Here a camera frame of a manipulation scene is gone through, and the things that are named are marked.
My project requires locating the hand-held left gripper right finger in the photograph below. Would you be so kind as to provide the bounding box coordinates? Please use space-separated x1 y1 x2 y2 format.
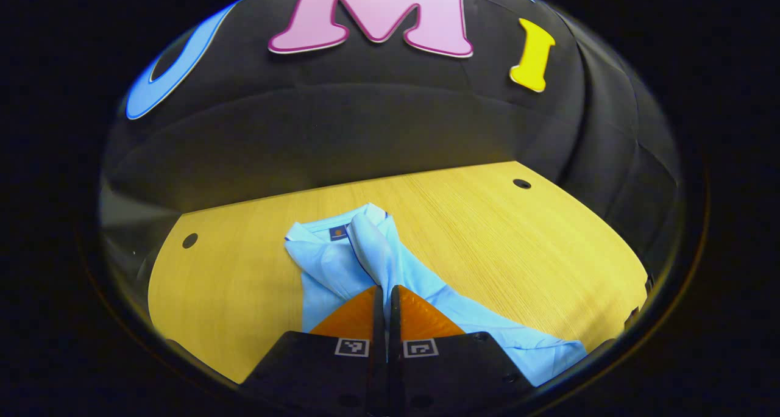
389 285 537 415

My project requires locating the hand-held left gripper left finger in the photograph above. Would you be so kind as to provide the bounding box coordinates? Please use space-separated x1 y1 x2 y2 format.
241 285 387 415

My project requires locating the light blue T-shirt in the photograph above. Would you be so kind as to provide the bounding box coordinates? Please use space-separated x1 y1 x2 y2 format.
285 202 589 387

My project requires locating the black backdrop cloth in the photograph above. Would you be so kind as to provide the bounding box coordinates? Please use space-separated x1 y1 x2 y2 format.
101 0 683 271

